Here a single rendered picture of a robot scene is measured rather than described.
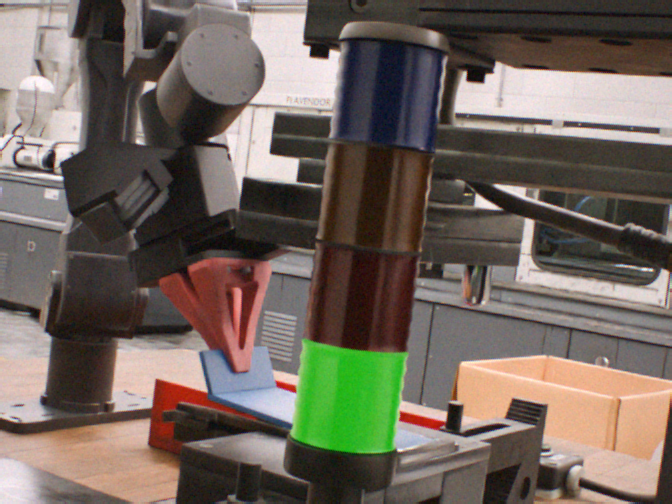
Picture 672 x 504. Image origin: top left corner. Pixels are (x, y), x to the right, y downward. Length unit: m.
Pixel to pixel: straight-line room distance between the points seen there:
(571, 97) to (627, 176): 7.26
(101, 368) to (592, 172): 0.59
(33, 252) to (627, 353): 4.41
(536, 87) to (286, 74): 2.27
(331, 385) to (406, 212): 0.06
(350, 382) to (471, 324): 5.41
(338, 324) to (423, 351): 5.56
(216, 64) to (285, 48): 8.58
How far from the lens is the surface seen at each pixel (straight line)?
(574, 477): 1.02
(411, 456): 0.67
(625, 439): 3.00
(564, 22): 0.58
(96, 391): 1.06
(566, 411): 2.98
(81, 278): 1.02
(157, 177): 0.73
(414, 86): 0.38
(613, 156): 0.58
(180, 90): 0.72
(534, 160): 0.60
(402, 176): 0.38
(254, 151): 6.74
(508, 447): 0.88
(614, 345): 5.44
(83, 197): 0.72
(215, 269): 0.74
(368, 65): 0.38
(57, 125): 9.01
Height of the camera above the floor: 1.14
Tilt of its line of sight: 3 degrees down
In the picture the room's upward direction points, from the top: 7 degrees clockwise
